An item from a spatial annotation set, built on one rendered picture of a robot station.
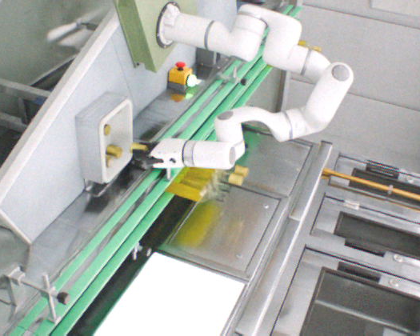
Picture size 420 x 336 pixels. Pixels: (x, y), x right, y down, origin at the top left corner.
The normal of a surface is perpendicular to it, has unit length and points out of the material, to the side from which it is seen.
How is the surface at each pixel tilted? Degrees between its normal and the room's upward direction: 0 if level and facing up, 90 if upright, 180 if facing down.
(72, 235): 90
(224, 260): 90
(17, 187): 0
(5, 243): 90
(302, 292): 90
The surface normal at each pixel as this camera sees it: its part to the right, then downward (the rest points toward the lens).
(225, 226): 0.05, -0.81
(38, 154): 0.92, 0.27
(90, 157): -0.39, 0.52
